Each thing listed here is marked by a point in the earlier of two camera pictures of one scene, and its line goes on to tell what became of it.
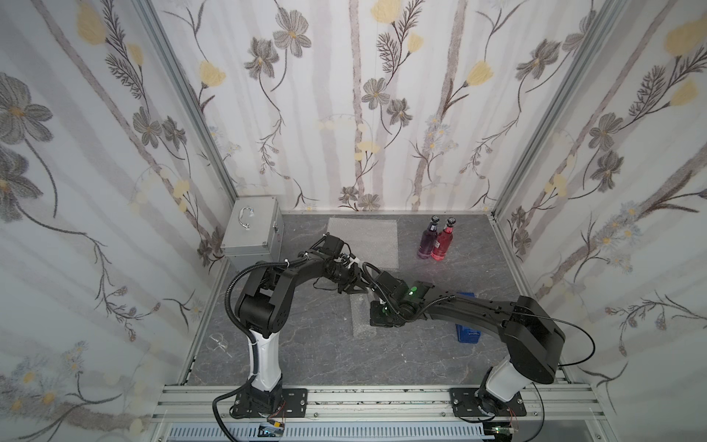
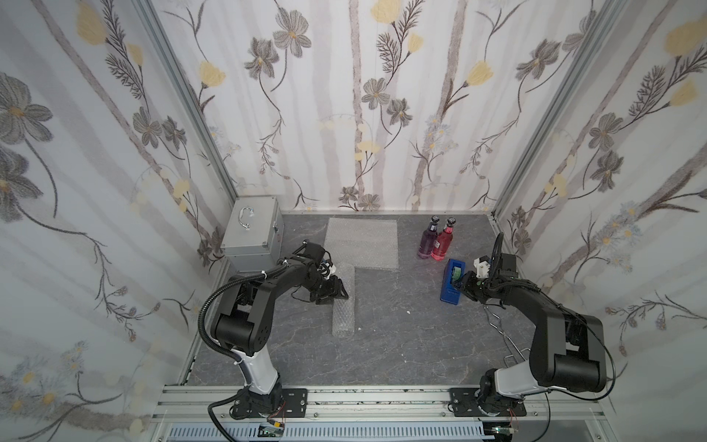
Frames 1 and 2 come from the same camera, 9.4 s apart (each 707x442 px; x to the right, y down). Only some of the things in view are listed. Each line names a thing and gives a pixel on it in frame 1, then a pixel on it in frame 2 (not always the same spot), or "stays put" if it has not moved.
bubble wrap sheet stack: (372, 240) stays put
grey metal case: (254, 232) stays put
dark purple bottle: (428, 238) stays put
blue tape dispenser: (464, 334) -> (451, 283)
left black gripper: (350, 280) -> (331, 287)
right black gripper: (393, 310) -> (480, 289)
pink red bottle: (444, 240) stays put
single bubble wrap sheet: (360, 308) -> (343, 309)
